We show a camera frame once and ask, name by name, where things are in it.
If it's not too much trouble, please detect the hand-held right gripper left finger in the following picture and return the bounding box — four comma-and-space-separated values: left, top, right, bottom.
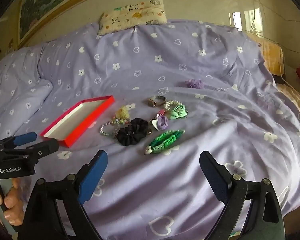
17, 150, 108, 240

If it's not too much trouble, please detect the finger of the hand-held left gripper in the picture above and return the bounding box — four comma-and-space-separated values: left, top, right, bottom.
0, 132, 37, 151
5, 139, 60, 161

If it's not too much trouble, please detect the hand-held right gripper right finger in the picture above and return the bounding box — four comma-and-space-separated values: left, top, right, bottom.
199, 151, 285, 240

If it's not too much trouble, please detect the red shallow box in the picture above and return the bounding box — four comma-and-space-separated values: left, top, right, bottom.
40, 95, 115, 148

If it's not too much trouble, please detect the colourful beaded bracelet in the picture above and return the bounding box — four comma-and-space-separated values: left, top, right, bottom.
99, 119, 130, 138

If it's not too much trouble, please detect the black scrunchie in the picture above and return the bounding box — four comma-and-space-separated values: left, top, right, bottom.
117, 117, 149, 146

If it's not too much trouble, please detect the green braided panda bracelet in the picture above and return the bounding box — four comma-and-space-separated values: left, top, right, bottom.
144, 129, 185, 155

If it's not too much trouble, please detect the yellow hair claw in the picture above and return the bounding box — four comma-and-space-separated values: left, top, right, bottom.
115, 105, 130, 119

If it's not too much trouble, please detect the green hair tie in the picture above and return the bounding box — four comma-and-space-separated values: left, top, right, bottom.
168, 105, 189, 120

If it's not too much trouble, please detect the purple hair tie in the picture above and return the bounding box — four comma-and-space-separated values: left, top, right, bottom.
150, 114, 170, 131

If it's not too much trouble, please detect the person's left hand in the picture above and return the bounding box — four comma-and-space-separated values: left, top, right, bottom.
0, 177, 24, 227

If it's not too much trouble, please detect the silver bangle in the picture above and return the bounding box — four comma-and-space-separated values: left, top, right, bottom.
147, 95, 167, 107

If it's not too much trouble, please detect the purple scrunchie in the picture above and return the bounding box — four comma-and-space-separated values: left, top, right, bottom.
184, 79, 205, 89

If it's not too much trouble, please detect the purple floral bed sheet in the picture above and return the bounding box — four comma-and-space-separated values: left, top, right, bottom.
0, 19, 300, 240

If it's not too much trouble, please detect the orange towel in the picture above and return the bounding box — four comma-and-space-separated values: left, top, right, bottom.
261, 40, 284, 75

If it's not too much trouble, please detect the cream animal print pillow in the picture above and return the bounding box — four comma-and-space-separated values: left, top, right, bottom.
97, 0, 167, 35

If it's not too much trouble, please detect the pearl chain bracelet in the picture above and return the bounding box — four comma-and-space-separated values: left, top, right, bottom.
164, 100, 182, 110

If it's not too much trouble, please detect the white cable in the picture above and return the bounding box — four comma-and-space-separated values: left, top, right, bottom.
277, 47, 298, 88

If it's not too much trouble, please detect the framed wall painting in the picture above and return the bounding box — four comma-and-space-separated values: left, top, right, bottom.
17, 0, 110, 43

